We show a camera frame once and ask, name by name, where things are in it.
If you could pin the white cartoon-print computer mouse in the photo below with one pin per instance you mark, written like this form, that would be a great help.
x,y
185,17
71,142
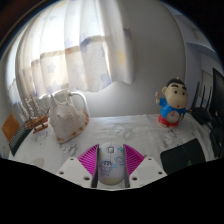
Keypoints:
x,y
110,165

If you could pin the white wall shelf unit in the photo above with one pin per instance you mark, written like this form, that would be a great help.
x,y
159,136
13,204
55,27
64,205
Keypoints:
x,y
196,36

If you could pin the large white conch shell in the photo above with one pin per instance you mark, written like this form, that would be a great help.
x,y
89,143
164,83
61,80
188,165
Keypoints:
x,y
68,121

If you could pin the black router with antennas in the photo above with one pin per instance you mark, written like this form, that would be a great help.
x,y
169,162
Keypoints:
x,y
201,115

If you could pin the wooden model sailing ship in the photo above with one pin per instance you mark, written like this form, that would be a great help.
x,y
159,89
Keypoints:
x,y
38,122

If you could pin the orange wooden chair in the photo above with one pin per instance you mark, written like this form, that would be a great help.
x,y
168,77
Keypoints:
x,y
10,126

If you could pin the black keyboard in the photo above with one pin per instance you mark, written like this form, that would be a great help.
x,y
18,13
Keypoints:
x,y
18,138

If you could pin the white star-print curtain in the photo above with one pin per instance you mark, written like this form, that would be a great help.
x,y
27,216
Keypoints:
x,y
76,43

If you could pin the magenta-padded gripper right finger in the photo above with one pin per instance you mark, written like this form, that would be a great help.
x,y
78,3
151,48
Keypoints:
x,y
133,160

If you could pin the cartoon boy figurine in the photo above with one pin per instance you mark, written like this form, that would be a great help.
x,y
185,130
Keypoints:
x,y
172,106

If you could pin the black computer monitor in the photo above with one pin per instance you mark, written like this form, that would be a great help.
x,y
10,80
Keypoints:
x,y
218,100

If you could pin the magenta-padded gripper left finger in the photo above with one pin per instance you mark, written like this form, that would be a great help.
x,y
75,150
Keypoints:
x,y
89,160

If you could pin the white printed tablecloth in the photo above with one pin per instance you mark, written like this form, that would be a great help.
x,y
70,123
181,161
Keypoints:
x,y
133,131

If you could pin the black mouse pad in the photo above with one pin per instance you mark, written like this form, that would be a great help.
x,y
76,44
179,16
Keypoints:
x,y
183,156

